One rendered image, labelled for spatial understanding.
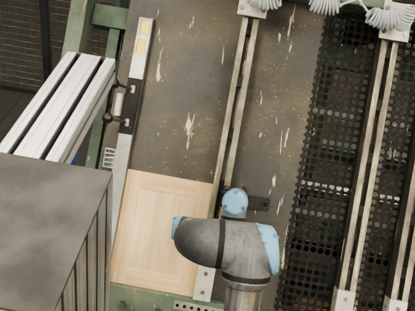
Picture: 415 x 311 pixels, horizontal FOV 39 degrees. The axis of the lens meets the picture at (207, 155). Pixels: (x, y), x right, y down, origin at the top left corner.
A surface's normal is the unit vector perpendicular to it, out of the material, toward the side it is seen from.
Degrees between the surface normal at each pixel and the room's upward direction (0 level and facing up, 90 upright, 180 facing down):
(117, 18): 52
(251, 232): 10
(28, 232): 0
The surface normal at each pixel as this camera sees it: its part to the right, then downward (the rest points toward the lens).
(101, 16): -0.04, -0.02
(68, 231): 0.11, -0.79
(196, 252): -0.55, 0.23
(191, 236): -0.65, -0.35
